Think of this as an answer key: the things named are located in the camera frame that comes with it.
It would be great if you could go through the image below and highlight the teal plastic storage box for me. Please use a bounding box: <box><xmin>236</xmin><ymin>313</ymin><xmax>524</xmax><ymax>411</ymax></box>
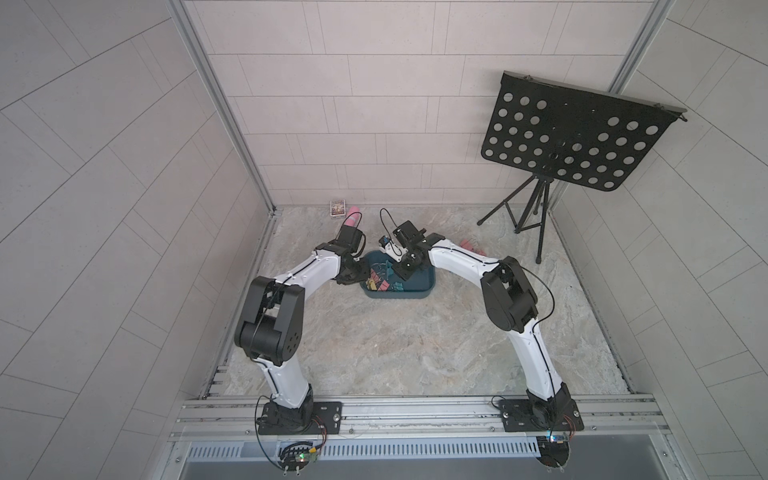
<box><xmin>360</xmin><ymin>251</ymin><xmax>436</xmax><ymax>299</ymax></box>

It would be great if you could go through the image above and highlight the pink binder clip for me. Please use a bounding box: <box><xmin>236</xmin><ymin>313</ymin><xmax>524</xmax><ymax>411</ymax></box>
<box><xmin>460</xmin><ymin>240</ymin><xmax>486</xmax><ymax>256</ymax></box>

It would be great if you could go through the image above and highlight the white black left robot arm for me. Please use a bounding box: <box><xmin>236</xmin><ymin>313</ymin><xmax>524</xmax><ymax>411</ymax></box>
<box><xmin>233</xmin><ymin>224</ymin><xmax>370</xmax><ymax>431</ymax></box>

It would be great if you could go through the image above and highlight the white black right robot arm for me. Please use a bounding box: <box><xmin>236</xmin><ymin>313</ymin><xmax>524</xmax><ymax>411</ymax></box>
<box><xmin>379</xmin><ymin>221</ymin><xmax>571</xmax><ymax>426</ymax></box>

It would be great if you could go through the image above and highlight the binder clips pile in box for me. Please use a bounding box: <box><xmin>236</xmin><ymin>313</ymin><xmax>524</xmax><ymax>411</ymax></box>
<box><xmin>364</xmin><ymin>268</ymin><xmax>405</xmax><ymax>292</ymax></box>

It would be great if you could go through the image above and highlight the small card box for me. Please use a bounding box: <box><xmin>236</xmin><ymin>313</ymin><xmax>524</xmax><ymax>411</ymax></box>
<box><xmin>329</xmin><ymin>199</ymin><xmax>347</xmax><ymax>218</ymax></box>

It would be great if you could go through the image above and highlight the pink toy microphone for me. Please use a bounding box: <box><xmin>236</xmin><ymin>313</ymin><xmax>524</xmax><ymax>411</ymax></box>
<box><xmin>343</xmin><ymin>206</ymin><xmax>362</xmax><ymax>228</ymax></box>

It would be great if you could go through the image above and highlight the left circuit board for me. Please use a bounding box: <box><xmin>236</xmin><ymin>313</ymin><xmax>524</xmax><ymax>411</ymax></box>
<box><xmin>278</xmin><ymin>441</ymin><xmax>319</xmax><ymax>475</ymax></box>

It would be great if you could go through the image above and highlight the circuit board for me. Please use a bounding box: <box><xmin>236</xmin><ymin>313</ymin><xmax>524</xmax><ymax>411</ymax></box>
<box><xmin>278</xmin><ymin>441</ymin><xmax>319</xmax><ymax>475</ymax></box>
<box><xmin>536</xmin><ymin>437</ymin><xmax>570</xmax><ymax>470</ymax></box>

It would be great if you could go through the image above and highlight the black music stand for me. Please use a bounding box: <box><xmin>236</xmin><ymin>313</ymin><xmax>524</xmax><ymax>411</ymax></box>
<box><xmin>481</xmin><ymin>71</ymin><xmax>686</xmax><ymax>232</ymax></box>

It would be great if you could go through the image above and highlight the right circuit board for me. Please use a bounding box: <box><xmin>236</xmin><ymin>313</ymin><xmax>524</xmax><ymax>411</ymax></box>
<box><xmin>536</xmin><ymin>437</ymin><xmax>570</xmax><ymax>470</ymax></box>

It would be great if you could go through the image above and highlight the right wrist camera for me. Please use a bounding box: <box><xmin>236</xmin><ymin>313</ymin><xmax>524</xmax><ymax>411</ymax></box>
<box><xmin>378</xmin><ymin>235</ymin><xmax>403</xmax><ymax>262</ymax></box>

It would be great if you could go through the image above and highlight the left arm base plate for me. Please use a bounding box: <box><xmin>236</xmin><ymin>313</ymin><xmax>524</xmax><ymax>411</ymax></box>
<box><xmin>255</xmin><ymin>401</ymin><xmax>343</xmax><ymax>435</ymax></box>

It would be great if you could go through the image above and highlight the aluminium mounting rail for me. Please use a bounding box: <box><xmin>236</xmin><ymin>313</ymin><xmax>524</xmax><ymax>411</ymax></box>
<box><xmin>168</xmin><ymin>394</ymin><xmax>671</xmax><ymax>441</ymax></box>

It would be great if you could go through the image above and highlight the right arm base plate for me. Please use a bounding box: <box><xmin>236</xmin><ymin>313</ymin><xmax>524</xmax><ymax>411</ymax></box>
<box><xmin>491</xmin><ymin>397</ymin><xmax>584</xmax><ymax>433</ymax></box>

